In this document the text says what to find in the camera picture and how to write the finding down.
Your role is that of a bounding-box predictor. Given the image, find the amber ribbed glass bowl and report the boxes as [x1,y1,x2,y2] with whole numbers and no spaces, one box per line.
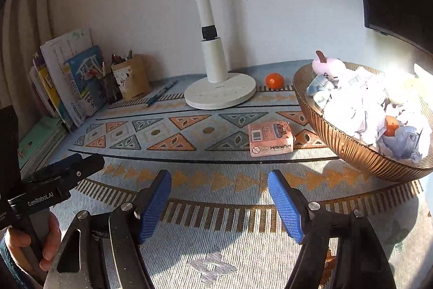
[293,64,432,182]

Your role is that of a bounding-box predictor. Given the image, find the black mesh pen holder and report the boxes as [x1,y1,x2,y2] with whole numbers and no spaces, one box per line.
[101,73,123,104]

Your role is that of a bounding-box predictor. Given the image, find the orange tangerine by lamp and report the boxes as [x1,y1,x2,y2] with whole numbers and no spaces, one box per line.
[265,73,285,90]

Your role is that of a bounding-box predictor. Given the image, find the pink small carton box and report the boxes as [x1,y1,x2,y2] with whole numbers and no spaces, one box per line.
[247,121,294,158]

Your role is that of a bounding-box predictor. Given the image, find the patterned woven table mat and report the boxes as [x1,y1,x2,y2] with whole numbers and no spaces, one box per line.
[51,61,432,288]

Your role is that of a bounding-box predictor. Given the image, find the green notebook stack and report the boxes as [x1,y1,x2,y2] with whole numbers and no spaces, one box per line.
[18,117,67,174]

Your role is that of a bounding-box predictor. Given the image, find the person's left hand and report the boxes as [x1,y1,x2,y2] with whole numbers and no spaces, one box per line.
[4,212,62,277]

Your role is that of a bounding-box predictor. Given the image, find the white worksheet book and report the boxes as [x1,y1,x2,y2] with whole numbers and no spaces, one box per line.
[40,28,93,128]

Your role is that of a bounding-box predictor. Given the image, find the brown paper pen holder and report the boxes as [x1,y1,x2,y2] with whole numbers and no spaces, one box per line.
[111,55,151,100]

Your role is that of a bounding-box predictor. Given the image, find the yellow book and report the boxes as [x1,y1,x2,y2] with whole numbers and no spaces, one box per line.
[33,51,75,132]

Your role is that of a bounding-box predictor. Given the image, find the blue ballpoint pen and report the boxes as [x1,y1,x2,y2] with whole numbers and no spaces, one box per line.
[145,80,177,107]

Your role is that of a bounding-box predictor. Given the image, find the pink plush toy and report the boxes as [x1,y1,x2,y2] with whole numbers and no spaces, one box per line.
[312,50,346,84]

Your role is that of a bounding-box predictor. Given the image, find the blue study book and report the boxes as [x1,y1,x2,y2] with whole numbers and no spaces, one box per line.
[64,46,106,117]

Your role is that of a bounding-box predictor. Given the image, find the white desk lamp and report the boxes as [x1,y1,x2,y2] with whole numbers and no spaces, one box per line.
[184,0,256,110]

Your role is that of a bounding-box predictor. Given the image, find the crumpled papers in bowl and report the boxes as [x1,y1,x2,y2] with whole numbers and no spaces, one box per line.
[306,66,432,167]

